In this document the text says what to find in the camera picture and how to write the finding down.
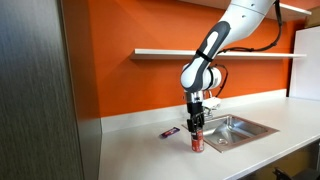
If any white counter backsplash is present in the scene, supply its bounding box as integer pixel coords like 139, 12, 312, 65
100, 88, 288, 134

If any red soda can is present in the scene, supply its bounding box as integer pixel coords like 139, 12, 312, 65
190, 128, 205, 154

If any purple candy bar wrapper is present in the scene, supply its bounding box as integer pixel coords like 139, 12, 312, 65
160, 126, 181, 139

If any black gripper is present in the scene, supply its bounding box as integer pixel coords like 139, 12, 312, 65
185, 99, 206, 135

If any dark wood cabinet panel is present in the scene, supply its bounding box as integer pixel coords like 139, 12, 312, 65
0, 0, 103, 180

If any chrome faucet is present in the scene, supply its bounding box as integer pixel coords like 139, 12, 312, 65
202, 105, 222, 122

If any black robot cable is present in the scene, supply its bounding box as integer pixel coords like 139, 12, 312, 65
213, 0, 284, 98

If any stainless steel sink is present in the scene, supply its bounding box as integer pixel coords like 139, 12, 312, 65
181, 113, 280, 154

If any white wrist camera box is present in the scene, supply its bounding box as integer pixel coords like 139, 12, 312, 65
202, 96, 222, 110

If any white wall shelf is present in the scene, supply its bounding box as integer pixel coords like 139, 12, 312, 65
129, 48, 307, 61

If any white board panel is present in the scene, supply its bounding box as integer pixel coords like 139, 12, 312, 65
288, 25, 320, 102

